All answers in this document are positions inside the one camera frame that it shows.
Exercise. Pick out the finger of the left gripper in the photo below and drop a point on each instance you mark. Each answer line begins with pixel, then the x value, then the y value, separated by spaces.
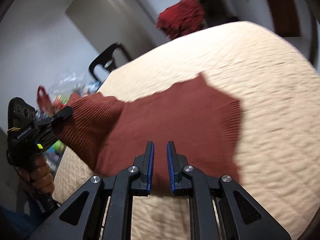
pixel 57 121

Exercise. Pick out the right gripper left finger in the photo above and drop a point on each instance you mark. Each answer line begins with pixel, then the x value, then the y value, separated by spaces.
pixel 102 207

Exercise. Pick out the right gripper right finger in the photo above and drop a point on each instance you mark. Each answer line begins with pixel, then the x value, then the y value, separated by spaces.
pixel 220 208

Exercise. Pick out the maroon knit sweater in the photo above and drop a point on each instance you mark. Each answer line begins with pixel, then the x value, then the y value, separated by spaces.
pixel 203 122

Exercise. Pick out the person left hand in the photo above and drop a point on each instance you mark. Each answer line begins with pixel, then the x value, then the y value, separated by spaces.
pixel 39 178

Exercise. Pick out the red shopping bag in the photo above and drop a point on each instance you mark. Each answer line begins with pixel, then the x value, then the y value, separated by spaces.
pixel 44 102

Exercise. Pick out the clear plastic bag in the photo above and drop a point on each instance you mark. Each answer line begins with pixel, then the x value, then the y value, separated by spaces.
pixel 67 83

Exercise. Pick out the black chair far left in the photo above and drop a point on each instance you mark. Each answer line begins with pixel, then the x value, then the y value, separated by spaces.
pixel 106 59

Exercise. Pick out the cream quilted table cover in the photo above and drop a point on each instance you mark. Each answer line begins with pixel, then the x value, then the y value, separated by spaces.
pixel 278 149

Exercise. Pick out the red checkered cloth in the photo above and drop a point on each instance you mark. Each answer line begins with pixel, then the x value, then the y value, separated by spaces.
pixel 183 18

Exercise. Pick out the dark red door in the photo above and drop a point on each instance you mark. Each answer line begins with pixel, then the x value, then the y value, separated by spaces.
pixel 285 18

